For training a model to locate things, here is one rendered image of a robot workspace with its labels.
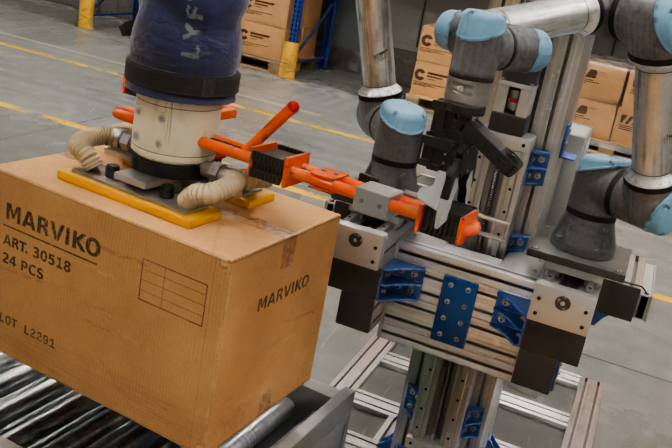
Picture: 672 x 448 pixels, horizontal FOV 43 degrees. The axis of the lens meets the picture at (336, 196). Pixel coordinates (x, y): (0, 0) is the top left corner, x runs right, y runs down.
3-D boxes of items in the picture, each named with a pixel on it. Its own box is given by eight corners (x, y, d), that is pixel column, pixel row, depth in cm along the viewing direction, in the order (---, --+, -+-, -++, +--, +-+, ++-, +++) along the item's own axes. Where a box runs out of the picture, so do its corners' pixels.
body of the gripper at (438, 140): (431, 161, 151) (445, 94, 148) (476, 174, 148) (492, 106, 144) (414, 167, 145) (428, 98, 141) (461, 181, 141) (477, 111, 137)
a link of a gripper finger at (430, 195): (411, 220, 146) (429, 169, 146) (443, 230, 143) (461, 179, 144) (406, 217, 143) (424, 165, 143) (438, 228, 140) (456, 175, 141)
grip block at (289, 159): (244, 176, 160) (248, 146, 158) (272, 168, 169) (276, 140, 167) (281, 189, 157) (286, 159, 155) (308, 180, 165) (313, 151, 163)
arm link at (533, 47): (513, 20, 153) (470, 16, 146) (562, 33, 145) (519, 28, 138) (503, 63, 155) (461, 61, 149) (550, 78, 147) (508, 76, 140)
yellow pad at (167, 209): (55, 178, 171) (57, 154, 169) (91, 170, 179) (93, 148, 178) (189, 230, 156) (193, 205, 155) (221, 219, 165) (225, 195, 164)
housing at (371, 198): (350, 209, 152) (354, 186, 151) (367, 202, 158) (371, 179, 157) (384, 221, 149) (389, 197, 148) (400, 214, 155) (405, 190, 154)
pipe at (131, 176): (64, 160, 171) (66, 132, 170) (147, 144, 193) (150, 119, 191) (198, 210, 157) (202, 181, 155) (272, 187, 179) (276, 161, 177)
